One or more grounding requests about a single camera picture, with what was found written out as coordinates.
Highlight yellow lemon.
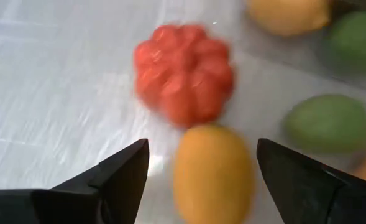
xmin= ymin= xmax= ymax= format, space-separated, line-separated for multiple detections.
xmin=246 ymin=0 xmax=332 ymax=37

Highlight ribbed orange-red tomato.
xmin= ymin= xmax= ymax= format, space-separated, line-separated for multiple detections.
xmin=132 ymin=23 xmax=236 ymax=129

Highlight orange tangerine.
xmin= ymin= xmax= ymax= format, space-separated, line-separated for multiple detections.
xmin=172 ymin=124 xmax=257 ymax=224

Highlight green avocado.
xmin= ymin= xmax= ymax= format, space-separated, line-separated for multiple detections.
xmin=281 ymin=93 xmax=366 ymax=154

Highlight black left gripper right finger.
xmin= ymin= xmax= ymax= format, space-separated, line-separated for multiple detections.
xmin=256 ymin=138 xmax=366 ymax=224

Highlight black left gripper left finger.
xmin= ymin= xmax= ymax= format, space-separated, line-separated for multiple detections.
xmin=0 ymin=138 xmax=150 ymax=224

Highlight green lime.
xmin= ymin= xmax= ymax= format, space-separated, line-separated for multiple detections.
xmin=324 ymin=11 xmax=366 ymax=74

